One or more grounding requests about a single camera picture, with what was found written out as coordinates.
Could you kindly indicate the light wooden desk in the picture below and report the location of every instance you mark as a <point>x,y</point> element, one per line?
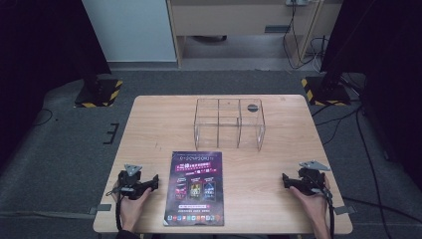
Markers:
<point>232,18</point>

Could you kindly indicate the black stand base striped tape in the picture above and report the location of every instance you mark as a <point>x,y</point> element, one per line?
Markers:
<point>99,93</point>
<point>326,91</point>

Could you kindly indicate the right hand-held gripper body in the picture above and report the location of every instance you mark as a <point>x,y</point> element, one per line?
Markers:
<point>312,181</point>

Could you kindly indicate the person's right hand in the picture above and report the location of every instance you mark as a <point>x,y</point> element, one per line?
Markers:
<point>316,209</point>

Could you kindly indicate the white panel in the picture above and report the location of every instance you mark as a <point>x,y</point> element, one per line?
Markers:
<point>129,30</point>

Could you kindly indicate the white power strip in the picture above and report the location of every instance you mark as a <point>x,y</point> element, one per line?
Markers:
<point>297,2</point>

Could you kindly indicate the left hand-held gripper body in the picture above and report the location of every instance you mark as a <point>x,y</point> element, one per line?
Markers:
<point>127,182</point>

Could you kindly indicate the black curtain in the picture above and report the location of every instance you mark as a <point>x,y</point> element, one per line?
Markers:
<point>40,49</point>
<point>391,49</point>

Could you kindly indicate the black round sticker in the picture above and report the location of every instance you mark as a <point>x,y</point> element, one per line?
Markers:
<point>252,108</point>

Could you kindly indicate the clear acrylic organizer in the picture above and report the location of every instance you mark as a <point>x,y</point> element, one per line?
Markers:
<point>229,132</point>

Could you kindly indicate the grey tape piece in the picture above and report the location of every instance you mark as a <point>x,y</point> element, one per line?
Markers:
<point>344,210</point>
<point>100,208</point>

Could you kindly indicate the purple magazine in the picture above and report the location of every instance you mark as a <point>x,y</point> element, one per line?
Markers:
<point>199,172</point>

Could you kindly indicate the person's left hand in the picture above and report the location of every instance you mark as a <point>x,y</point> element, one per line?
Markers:
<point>132,209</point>

